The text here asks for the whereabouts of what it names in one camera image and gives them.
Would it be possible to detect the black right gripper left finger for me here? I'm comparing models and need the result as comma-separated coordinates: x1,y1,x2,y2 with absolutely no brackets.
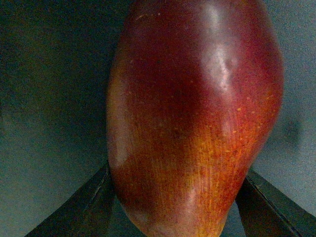
27,163,138,237

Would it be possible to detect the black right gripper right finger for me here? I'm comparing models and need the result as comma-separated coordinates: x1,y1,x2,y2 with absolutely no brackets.
236,169,316,237

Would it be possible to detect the red orange mango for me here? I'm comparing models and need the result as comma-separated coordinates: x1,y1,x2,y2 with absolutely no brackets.
107,0,284,237

